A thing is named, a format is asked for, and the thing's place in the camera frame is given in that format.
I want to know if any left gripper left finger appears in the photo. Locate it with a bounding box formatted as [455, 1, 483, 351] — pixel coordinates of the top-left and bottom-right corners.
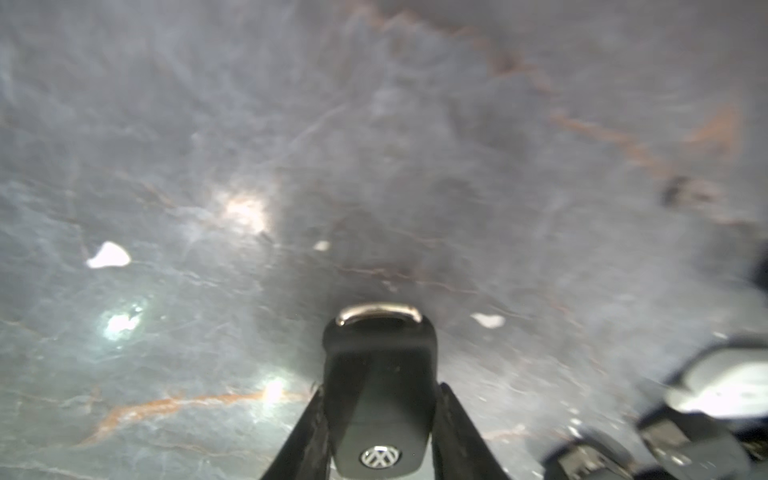
[261, 387, 330, 480]

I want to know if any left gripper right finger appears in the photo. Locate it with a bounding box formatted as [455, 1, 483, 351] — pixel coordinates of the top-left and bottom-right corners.
[432, 383, 510, 480]

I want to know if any lone black vw key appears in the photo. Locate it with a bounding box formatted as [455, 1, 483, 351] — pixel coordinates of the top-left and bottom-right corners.
[322, 302, 438, 479]

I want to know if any black vw key lower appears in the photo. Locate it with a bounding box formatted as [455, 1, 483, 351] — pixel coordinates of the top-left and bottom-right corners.
[542, 436, 633, 480]

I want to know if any black three-button key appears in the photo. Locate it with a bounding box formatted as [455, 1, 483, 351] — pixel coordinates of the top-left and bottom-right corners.
[637, 408, 753, 480]

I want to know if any white key fob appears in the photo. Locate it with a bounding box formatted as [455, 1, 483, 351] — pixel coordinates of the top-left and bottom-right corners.
[662, 339, 767, 420]

